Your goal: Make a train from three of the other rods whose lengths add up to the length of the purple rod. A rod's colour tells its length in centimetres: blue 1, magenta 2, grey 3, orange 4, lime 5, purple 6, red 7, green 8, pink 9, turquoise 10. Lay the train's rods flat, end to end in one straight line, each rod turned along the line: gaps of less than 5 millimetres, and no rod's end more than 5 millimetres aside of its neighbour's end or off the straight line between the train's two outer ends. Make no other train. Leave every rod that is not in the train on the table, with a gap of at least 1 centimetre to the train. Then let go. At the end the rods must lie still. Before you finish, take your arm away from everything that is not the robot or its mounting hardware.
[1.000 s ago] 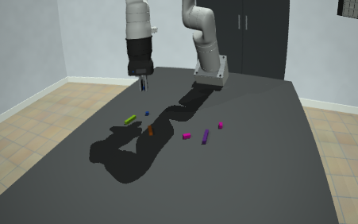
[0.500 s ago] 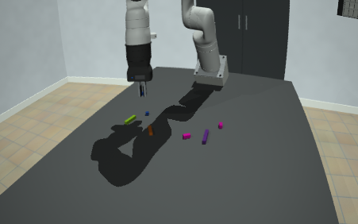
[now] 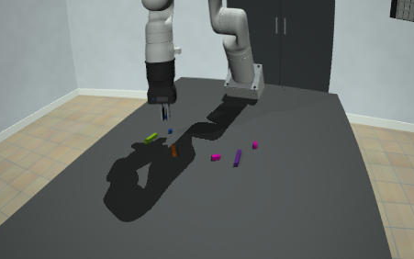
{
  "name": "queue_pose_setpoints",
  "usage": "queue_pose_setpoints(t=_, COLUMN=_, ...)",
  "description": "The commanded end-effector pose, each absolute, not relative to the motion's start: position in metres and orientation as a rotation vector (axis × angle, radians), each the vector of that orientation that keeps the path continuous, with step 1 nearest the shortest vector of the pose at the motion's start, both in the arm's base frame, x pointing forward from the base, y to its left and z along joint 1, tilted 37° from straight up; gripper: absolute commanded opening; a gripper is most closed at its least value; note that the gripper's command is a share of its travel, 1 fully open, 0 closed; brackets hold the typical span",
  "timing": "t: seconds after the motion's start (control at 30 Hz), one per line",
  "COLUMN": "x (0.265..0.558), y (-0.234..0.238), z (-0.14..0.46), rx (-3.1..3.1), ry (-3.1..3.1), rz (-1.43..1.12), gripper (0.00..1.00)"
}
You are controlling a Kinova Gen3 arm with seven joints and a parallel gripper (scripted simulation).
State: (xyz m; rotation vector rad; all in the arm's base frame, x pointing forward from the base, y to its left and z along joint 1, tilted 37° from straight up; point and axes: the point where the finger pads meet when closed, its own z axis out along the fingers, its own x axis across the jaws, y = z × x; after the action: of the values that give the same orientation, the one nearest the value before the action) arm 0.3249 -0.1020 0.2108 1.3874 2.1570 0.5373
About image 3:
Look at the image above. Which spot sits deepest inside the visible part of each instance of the purple rod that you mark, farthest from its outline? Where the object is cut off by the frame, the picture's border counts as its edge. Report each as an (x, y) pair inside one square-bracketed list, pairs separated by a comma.
[(237, 158)]

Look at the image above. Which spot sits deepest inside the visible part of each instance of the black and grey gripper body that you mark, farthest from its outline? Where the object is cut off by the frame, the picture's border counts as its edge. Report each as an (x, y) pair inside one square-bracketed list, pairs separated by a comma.
[(160, 72)]

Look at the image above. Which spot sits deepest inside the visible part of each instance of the lime green rod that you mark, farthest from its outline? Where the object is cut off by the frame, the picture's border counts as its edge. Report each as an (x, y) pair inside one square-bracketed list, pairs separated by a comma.
[(152, 137)]

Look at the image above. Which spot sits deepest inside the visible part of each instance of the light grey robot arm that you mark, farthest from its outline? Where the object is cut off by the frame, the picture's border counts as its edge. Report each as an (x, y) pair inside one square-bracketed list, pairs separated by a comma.
[(226, 21)]

